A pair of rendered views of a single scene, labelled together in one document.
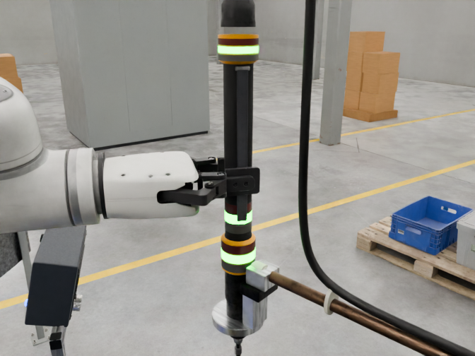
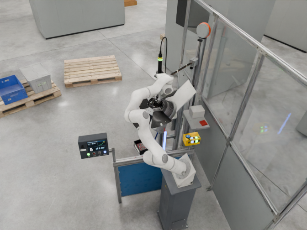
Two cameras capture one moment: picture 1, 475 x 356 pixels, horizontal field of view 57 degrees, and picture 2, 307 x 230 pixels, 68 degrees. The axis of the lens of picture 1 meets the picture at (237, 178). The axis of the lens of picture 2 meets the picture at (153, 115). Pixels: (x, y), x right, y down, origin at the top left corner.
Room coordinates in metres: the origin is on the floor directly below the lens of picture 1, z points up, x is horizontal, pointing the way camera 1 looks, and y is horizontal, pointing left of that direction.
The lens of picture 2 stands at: (0.57, 1.92, 2.79)
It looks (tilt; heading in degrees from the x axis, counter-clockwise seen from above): 41 degrees down; 269
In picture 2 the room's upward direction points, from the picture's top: 2 degrees clockwise
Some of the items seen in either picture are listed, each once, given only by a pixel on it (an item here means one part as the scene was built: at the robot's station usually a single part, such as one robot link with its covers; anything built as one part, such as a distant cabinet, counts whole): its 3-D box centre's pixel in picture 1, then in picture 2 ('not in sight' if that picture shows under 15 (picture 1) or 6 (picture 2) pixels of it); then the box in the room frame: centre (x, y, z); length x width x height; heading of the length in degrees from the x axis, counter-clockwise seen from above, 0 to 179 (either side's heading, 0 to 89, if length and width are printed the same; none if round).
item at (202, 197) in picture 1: (180, 191); not in sight; (0.43, 0.06, 1.66); 0.08 x 0.06 x 0.01; 44
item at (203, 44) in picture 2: not in sight; (191, 101); (0.01, -0.54, 0.90); 0.08 x 0.06 x 1.80; 138
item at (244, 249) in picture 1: (238, 241); not in sight; (0.49, 0.00, 1.57); 0.04 x 0.04 x 0.01
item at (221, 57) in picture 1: (238, 56); not in sight; (0.49, 0.00, 1.79); 0.04 x 0.04 x 0.01
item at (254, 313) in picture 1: (244, 291); not in sight; (0.48, -0.01, 1.50); 0.09 x 0.07 x 0.10; 48
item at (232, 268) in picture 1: (238, 260); not in sight; (0.49, 0.00, 1.54); 0.04 x 0.04 x 0.01
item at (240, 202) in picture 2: not in sight; (206, 141); (-0.21, -0.16, 0.50); 2.59 x 0.03 x 0.91; 103
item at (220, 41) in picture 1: (238, 41); not in sight; (0.49, 0.00, 1.81); 0.04 x 0.04 x 0.01
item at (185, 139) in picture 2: not in sight; (191, 139); (0.12, 0.28, 1.02); 0.16 x 0.10 x 0.11; 13
